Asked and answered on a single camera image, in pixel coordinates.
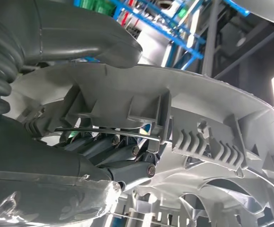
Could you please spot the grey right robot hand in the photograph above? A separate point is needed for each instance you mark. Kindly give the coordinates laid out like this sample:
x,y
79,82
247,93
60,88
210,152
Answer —
x,y
44,31

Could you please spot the blue metal shelf rack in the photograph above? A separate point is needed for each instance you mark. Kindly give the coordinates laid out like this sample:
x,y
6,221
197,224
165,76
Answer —
x,y
174,40

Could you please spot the green plastic crate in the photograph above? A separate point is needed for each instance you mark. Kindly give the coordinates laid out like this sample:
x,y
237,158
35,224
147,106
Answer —
x,y
97,6

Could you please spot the grey metal frame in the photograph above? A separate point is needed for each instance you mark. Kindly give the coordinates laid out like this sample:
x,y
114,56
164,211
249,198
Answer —
x,y
209,37

